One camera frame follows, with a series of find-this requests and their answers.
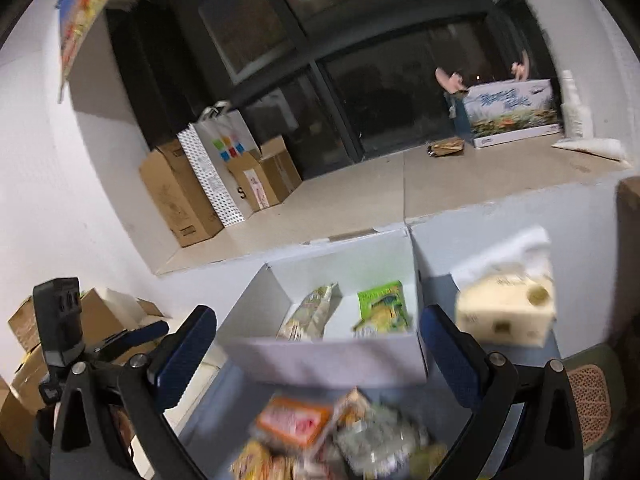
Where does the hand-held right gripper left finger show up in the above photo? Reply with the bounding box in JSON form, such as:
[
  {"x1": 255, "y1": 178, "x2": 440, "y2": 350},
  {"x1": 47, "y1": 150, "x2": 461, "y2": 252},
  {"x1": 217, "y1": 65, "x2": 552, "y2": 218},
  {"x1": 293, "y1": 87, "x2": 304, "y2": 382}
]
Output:
[{"x1": 49, "y1": 305, "x2": 218, "y2": 480}]

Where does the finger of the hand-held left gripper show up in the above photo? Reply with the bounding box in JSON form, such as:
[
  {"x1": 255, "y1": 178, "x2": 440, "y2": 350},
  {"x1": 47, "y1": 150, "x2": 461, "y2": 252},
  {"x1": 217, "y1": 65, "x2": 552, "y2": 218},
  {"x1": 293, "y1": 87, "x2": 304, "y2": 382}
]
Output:
[{"x1": 92, "y1": 320, "x2": 171, "y2": 356}]

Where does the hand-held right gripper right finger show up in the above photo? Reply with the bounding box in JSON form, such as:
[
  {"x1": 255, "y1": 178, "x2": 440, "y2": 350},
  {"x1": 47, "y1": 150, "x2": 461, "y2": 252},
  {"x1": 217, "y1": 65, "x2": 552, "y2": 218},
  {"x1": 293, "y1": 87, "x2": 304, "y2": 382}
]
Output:
[{"x1": 419, "y1": 304, "x2": 586, "y2": 480}]

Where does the green snack packet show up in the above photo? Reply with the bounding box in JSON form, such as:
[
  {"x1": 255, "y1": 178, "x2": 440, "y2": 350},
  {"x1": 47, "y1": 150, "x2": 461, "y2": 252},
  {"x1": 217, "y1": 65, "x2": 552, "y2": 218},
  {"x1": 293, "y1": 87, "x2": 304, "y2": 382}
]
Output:
[{"x1": 352, "y1": 280, "x2": 413, "y2": 337}]

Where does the brown snack packet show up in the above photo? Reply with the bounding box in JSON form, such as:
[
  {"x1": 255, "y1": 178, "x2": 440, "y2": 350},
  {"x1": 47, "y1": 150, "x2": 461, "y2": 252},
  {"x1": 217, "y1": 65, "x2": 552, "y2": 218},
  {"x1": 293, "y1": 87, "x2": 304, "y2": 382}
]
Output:
[{"x1": 335, "y1": 389, "x2": 373, "y2": 428}]

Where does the white cardboard box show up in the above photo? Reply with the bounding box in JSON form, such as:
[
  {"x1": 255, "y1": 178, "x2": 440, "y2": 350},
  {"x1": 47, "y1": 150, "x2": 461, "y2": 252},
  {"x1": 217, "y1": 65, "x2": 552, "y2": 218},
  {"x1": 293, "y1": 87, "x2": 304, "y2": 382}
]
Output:
[{"x1": 220, "y1": 222, "x2": 429, "y2": 386}]

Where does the orange snack packet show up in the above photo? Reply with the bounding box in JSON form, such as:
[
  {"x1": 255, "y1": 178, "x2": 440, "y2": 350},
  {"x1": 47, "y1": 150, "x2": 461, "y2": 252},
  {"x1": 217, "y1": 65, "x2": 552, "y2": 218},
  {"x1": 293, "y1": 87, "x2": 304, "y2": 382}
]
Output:
[{"x1": 256, "y1": 397, "x2": 335, "y2": 453}]

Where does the yellow snack packet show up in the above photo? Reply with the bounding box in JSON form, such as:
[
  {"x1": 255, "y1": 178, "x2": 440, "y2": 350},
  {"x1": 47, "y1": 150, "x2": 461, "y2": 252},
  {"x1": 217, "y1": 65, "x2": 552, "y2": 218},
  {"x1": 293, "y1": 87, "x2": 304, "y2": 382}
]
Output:
[{"x1": 231, "y1": 440, "x2": 301, "y2": 480}]

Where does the pale snack packet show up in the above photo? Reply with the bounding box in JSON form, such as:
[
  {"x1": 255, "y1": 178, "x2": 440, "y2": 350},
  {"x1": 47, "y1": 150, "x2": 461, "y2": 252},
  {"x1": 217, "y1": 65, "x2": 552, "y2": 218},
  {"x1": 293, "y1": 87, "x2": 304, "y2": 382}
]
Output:
[{"x1": 276, "y1": 284, "x2": 341, "y2": 342}]

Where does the white-topped cardboard box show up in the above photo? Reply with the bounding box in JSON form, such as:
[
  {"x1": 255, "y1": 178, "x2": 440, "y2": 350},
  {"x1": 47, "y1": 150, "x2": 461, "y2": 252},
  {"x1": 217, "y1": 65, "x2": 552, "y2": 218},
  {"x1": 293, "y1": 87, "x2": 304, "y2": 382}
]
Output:
[{"x1": 7, "y1": 287, "x2": 168, "y2": 356}]

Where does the small brown cardboard box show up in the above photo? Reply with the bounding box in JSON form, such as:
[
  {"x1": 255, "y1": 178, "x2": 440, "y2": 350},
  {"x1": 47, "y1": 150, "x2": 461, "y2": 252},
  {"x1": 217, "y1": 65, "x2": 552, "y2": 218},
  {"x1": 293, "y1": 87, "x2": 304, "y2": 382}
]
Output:
[{"x1": 10, "y1": 345, "x2": 51, "y2": 413}]

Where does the cream tissue pack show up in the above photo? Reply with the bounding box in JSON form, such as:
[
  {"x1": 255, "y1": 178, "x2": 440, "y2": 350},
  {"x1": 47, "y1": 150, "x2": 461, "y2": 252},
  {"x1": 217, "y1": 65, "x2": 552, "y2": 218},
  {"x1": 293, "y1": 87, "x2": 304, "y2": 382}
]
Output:
[{"x1": 450, "y1": 225, "x2": 557, "y2": 348}]

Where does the tall brown cardboard box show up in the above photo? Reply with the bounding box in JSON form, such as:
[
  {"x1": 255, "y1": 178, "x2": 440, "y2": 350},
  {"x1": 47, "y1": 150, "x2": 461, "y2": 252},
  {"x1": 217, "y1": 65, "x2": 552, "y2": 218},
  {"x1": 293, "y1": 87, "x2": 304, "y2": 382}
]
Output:
[{"x1": 139, "y1": 139, "x2": 225, "y2": 248}]

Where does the green chair with wicker seat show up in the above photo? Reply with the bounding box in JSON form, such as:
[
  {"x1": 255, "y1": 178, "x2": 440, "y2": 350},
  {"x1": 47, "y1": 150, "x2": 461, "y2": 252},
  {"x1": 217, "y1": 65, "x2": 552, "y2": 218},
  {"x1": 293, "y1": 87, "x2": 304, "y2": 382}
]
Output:
[{"x1": 562, "y1": 345, "x2": 628, "y2": 456}]

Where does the white dotted paper bag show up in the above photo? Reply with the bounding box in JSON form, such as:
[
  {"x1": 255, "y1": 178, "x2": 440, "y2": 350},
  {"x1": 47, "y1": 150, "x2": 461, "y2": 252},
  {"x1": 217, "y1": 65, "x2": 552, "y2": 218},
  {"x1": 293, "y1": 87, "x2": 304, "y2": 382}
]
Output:
[{"x1": 177, "y1": 101, "x2": 262, "y2": 227}]

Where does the open brown cardboard box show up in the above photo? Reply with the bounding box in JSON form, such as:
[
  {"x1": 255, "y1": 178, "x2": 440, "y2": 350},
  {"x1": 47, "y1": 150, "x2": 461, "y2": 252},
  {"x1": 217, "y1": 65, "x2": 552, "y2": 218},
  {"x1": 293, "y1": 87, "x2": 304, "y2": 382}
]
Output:
[{"x1": 227, "y1": 135, "x2": 303, "y2": 212}]

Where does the brown crumpled wrapper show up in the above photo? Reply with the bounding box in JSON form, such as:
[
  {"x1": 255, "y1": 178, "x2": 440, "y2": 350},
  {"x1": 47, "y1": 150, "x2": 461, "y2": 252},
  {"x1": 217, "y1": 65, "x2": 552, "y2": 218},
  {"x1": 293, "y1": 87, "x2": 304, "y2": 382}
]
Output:
[{"x1": 426, "y1": 137, "x2": 466, "y2": 157}]

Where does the landscape printed carton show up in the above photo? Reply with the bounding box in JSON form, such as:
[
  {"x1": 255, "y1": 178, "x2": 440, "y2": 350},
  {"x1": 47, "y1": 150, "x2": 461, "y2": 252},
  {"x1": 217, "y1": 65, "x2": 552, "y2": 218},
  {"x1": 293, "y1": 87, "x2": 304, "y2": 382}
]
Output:
[{"x1": 450, "y1": 78, "x2": 562, "y2": 148}]

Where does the white flat pouch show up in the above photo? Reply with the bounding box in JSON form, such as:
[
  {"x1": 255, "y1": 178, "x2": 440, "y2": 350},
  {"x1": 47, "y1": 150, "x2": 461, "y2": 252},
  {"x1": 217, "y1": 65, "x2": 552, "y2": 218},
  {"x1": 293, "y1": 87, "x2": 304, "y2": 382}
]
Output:
[{"x1": 551, "y1": 136, "x2": 628, "y2": 162}]

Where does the white plastic bottle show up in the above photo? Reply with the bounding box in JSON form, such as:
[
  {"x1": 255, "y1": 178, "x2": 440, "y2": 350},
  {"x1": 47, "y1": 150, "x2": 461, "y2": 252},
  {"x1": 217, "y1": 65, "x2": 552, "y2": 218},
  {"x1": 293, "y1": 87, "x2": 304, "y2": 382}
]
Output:
[{"x1": 559, "y1": 70, "x2": 595, "y2": 139}]

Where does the dark glass window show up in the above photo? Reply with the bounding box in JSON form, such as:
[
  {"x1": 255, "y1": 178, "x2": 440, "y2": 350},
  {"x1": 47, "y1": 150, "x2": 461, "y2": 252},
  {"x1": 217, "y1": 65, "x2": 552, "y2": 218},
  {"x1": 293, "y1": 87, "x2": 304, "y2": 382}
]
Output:
[{"x1": 105, "y1": 0, "x2": 561, "y2": 181}]

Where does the wall poster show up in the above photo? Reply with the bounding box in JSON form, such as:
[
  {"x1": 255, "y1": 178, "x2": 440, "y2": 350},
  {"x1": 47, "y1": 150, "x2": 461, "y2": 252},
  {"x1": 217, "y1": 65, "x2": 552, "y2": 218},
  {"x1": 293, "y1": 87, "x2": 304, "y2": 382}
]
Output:
[{"x1": 56, "y1": 0, "x2": 141, "y2": 83}]

